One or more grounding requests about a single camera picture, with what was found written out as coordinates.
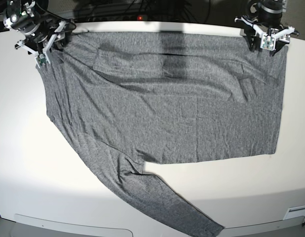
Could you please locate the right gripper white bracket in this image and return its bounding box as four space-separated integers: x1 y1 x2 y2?
14 17 76 63

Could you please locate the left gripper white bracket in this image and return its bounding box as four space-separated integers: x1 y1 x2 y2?
235 15 300 57

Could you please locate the grey long-sleeve T-shirt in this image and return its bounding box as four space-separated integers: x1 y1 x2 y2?
38 32 288 237

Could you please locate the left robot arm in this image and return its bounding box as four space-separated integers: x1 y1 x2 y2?
234 0 300 56

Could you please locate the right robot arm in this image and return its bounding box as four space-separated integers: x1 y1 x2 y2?
3 0 76 68

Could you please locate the black power strip with LED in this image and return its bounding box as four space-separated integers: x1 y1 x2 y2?
74 11 182 23

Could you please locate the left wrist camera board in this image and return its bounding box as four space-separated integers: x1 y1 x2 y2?
260 35 276 51

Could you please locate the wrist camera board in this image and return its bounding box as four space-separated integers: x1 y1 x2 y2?
260 35 276 51
35 54 50 68

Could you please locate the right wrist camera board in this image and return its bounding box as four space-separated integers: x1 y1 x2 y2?
35 54 50 68

